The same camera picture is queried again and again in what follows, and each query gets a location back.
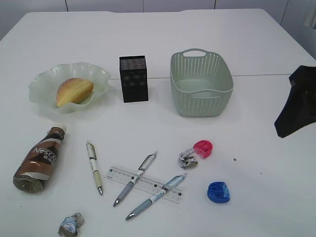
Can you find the clear plastic ruler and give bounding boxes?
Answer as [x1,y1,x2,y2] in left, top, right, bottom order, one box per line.
[105,166,184,204]

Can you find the blue correction tape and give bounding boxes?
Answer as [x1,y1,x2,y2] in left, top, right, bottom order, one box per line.
[207,182,231,203]

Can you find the grey paper ball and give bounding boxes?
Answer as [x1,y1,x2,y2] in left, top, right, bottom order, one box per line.
[178,149,198,169]

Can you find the brown Nescafe coffee bottle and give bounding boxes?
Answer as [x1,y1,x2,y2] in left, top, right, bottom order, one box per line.
[13,123,67,194]

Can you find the blue label paper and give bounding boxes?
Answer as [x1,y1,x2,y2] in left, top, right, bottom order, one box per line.
[58,212,84,237]

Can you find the blue grey grip pen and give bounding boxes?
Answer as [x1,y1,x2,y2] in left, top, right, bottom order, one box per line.
[125,173,187,221]

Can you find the yellow bread loaf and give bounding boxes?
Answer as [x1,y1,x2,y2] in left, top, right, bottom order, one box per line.
[56,78,94,107]

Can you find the white and green pen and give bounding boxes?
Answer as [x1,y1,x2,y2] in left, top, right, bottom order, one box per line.
[86,141,103,196]

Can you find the pink correction tape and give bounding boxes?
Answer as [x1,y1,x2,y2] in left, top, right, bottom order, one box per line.
[193,140,213,159]

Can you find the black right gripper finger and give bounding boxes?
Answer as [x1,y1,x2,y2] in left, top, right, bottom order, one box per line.
[274,65,316,138]

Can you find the pale green ruffled glass plate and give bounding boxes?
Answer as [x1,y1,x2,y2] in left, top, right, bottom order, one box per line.
[29,62,111,114]

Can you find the green plastic woven basket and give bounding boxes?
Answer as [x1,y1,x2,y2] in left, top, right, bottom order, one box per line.
[170,48,234,118]

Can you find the black square pen holder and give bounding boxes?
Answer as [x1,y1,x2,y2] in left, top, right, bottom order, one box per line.
[119,55,149,103]

